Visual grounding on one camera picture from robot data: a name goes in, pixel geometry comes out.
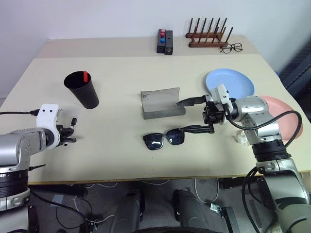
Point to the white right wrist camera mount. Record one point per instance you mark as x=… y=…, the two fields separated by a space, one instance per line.
x=222 y=95

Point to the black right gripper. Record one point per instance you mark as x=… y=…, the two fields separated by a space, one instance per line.
x=212 y=116

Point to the brown wooden plate rack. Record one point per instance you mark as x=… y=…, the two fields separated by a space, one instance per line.
x=206 y=43

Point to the plain black rectangular box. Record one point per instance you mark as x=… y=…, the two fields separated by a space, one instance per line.
x=168 y=43

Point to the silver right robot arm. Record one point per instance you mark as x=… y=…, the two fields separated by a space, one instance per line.
x=255 y=109

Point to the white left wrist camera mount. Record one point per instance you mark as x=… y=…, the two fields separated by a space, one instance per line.
x=47 y=114

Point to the red marker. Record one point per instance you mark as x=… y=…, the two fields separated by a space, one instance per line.
x=85 y=76

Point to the grey glasses case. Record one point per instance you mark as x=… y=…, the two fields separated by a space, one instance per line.
x=160 y=102

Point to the black box with coloured buttons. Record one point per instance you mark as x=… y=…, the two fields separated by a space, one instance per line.
x=160 y=44

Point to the black-framed clear eyeglasses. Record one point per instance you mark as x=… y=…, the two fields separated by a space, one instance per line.
x=236 y=47

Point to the dark rounded grey shape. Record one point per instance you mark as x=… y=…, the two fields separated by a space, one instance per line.
x=189 y=211
x=128 y=211

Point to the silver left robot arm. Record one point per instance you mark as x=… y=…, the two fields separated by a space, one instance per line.
x=22 y=143

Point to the light blue plate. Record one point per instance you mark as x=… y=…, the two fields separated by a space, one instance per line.
x=233 y=81

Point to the crumpled white plastic wrapper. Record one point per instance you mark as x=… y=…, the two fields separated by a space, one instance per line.
x=241 y=138

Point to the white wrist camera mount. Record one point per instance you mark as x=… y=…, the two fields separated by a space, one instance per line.
x=222 y=95
x=47 y=114

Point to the black plastic cup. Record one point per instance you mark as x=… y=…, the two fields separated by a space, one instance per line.
x=85 y=94

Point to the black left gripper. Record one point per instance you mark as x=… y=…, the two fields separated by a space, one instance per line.
x=66 y=131

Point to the black metal bracket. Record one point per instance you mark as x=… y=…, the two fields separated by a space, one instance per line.
x=227 y=216

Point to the black sunglasses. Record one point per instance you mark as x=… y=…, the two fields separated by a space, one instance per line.
x=154 y=142

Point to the pink plate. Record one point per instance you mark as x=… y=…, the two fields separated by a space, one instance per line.
x=289 y=123

